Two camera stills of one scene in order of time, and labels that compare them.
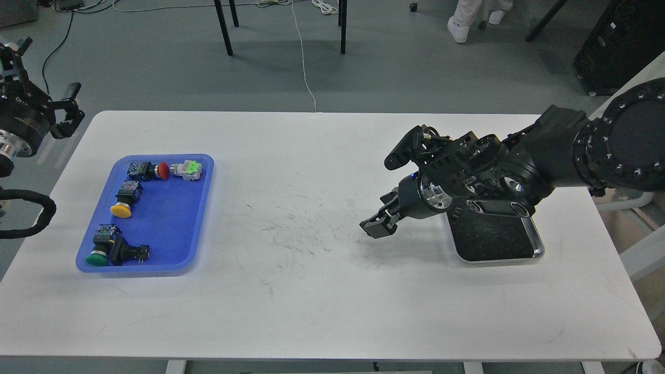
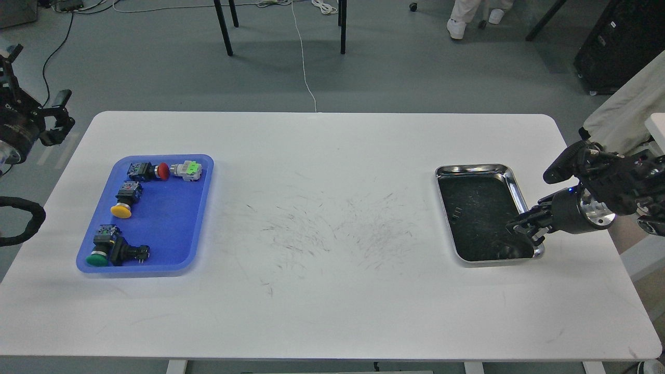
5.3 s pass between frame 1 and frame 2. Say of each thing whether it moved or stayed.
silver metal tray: stayed
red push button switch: stayed
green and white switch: stayed
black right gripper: moved
